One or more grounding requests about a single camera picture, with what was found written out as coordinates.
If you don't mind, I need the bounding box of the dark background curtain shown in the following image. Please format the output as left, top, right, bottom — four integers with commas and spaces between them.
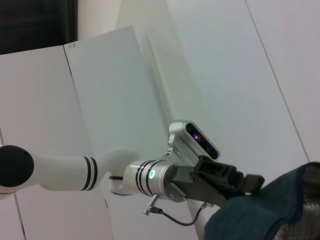
0, 0, 80, 56

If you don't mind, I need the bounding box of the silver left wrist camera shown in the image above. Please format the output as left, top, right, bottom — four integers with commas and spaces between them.
167, 120, 221, 161

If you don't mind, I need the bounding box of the left arm grey cable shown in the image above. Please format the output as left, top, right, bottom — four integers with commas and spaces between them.
142, 194, 213, 227

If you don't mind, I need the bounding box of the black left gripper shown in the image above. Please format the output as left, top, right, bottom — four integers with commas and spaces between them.
172, 156, 265, 208

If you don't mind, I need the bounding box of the dark teal insulated lunch bag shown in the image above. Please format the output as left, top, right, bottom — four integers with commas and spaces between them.
203, 161, 320, 240

